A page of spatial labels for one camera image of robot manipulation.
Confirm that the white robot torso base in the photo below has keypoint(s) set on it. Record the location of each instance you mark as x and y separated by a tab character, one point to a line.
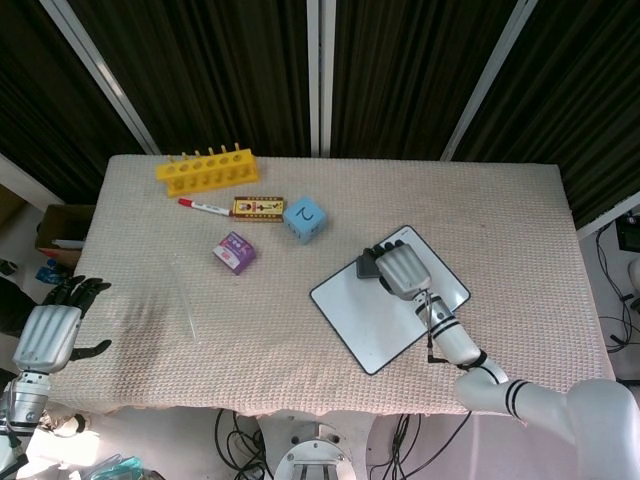
315	452

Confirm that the small white whiteboard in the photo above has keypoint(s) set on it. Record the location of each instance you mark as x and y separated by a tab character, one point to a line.
360	320

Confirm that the purple small carton box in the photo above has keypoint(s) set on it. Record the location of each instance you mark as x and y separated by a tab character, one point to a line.
234	252

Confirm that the white vertical frame post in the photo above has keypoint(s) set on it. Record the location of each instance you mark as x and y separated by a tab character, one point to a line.
320	75

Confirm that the clear teal plastic bag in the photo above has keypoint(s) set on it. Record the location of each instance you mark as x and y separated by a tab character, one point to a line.
122	469

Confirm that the blue numbered foam cube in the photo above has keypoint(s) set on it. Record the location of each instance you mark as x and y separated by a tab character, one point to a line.
305	220

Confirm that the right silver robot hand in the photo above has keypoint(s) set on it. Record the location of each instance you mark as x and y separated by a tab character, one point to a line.
402	270

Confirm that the beige woven tablecloth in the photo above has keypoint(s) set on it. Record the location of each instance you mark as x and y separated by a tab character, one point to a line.
250	360

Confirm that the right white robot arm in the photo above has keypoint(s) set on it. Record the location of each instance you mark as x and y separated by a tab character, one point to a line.
452	340

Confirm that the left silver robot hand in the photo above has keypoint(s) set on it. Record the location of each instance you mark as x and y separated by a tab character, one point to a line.
47	340

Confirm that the blue plastic bag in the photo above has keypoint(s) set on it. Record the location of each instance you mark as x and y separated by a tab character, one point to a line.
50	272

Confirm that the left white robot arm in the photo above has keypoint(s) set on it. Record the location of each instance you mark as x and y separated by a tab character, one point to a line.
25	400

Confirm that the black electronic device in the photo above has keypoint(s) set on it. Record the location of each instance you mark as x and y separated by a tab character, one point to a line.
629	232

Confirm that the clear glass tube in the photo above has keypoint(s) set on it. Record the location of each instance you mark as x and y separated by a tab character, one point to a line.
186	300

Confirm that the yellow red flat box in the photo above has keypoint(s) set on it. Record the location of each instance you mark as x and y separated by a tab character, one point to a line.
257	209

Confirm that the dark grey whiteboard eraser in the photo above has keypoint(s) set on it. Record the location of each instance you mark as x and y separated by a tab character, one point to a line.
366	269

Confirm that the white low frame rail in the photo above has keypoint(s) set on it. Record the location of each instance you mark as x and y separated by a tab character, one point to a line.
607	220
25	175

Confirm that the red capped white marker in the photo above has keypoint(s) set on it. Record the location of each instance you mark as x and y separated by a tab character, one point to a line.
205	206

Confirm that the yellow test tube rack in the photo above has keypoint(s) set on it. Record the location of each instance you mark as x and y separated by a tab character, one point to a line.
207	172

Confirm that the black curtain panel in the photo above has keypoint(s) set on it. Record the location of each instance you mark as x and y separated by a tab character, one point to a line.
210	70
40	90
585	100
410	70

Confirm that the white slanted frame post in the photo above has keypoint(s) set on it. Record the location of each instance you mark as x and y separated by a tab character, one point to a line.
100	75
490	80

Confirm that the brown cardboard box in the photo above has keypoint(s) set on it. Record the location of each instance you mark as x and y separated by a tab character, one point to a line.
65	225

